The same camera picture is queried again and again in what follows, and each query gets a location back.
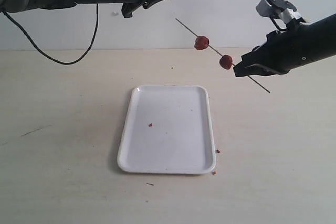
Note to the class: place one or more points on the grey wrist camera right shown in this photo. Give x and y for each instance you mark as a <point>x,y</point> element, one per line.
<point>280,9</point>

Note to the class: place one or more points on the dark red date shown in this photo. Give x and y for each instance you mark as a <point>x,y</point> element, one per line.
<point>201,43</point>
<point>226,62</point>

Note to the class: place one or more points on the dark red date front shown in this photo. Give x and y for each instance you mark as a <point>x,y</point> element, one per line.
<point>226,62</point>

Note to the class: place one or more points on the thin metal skewer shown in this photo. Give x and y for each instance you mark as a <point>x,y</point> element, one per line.
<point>195,34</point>

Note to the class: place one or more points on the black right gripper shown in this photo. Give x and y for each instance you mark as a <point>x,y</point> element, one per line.
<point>282,52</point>

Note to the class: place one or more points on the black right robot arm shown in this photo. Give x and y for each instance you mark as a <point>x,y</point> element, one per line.
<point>326,37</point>

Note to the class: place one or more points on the white rectangular plastic tray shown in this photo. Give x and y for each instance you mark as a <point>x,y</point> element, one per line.
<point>181,139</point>

